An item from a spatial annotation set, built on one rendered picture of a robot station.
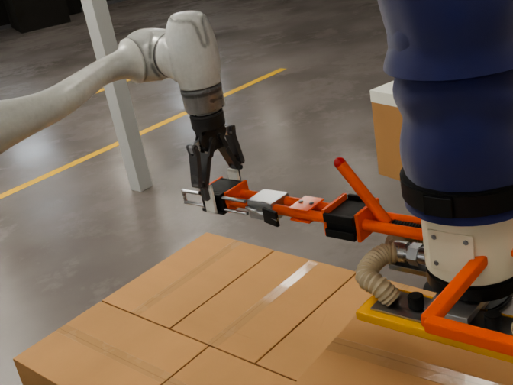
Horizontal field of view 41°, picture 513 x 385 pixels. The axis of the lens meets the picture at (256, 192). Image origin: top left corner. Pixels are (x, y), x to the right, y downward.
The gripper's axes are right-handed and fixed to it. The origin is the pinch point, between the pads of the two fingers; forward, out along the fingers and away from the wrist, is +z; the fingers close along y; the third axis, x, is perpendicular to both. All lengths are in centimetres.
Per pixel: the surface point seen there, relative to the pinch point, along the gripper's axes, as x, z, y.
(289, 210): -21.2, -0.7, -2.1
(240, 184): -3.7, -1.9, 2.5
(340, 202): -31.1, -2.3, 2.3
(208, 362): 38, 73, 13
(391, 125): 43, 40, 142
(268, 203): -15.8, -1.4, -2.3
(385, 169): 49, 62, 144
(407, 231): -48.4, -1.2, -1.8
